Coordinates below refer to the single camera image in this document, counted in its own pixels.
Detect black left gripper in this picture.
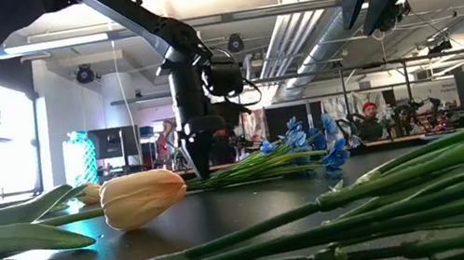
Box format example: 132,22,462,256
163,48,263,183

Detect pale peach artificial tulip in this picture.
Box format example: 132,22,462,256
0,164,195,260
75,180,104,208

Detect blue artificial flower bunch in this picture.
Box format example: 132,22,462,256
0,116,464,260
175,107,355,203

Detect teal lattice vase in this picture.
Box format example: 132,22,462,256
58,128,102,189

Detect person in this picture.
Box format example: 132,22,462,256
150,118,182,171
205,116,247,167
353,99,389,144

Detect colourful patchwork tapestry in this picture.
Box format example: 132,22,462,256
236,106,271,148

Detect black display panel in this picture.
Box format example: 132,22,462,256
264,102,313,144

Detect grey overhead rig beam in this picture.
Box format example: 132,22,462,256
0,0,385,65

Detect white ceiling pipes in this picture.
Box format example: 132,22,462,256
245,0,352,82

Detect black background workstation frame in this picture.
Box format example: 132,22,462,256
108,42,464,173

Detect silver spiral ventilation duct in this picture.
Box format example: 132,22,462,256
259,0,464,101

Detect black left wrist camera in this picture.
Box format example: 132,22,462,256
198,46,251,102

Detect black hanging camera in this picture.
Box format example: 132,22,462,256
225,32,246,55
73,62,96,86

